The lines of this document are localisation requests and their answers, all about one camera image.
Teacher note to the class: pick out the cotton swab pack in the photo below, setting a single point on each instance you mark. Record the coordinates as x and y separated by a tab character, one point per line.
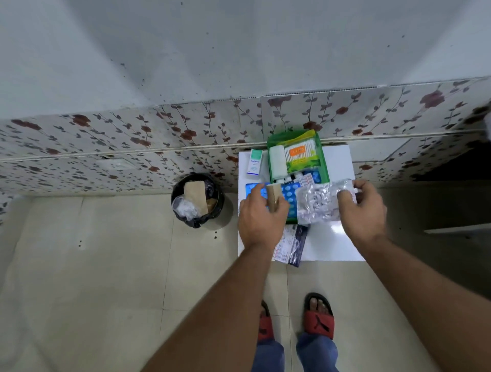
303	155

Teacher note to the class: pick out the person's right hand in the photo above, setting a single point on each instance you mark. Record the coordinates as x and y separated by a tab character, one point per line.
364	218

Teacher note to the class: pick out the red black left sandal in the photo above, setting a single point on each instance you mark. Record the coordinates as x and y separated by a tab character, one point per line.
264	327

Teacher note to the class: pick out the person's left thumb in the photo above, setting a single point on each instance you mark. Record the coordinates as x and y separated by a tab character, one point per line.
283	211

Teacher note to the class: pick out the pink white medicine strip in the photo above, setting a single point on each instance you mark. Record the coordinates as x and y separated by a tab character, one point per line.
304	180

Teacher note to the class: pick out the person's right thumb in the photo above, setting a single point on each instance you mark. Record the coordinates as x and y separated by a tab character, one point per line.
345	203

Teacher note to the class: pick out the person's left jeans leg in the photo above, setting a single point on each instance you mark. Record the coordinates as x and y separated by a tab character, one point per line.
268	356

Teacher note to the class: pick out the black trash bin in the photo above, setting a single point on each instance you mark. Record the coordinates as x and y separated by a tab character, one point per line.
216	209

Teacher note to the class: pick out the person's left hand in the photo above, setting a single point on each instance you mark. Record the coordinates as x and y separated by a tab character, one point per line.
259	226

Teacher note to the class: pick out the dark medicine sachet strip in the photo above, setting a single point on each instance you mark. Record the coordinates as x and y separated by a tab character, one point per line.
293	245

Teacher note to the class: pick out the red black sandal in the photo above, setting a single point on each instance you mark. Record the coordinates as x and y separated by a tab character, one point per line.
264	327
319	324

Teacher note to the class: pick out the white shelf board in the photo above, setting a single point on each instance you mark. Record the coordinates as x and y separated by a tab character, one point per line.
460	228

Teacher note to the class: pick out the beige bandage roll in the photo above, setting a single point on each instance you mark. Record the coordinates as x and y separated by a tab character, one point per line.
274	193

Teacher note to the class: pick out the white gauze roll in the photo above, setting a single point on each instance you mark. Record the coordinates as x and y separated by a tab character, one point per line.
277	161

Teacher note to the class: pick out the silver blister pack strip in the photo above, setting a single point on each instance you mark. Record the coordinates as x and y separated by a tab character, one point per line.
318	205

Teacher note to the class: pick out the person's right forearm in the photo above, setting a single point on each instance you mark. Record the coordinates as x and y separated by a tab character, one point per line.
429	302

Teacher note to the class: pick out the person's left forearm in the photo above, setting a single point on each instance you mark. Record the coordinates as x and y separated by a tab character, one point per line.
226	306

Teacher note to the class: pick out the blue blister pack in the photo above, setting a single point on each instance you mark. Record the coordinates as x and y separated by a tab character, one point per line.
291	197
254	187

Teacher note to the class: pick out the green first-aid box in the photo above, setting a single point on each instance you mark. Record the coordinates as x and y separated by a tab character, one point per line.
324	168

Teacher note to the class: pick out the crumpled clear plastic wrap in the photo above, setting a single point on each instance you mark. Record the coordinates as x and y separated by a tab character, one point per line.
185	209

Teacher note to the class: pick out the red black right sandal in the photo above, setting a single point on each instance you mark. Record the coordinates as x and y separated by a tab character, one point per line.
319	324

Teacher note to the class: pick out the brown cardboard piece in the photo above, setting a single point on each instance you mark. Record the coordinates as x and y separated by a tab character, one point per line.
196	195

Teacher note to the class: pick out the person's jeans leg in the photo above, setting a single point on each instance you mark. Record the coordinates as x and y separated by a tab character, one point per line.
317	354
268	356

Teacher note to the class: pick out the small white teal medicine box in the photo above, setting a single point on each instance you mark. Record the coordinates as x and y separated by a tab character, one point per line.
254	162

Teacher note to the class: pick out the person's right jeans leg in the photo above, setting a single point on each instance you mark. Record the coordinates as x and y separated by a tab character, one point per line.
317	354

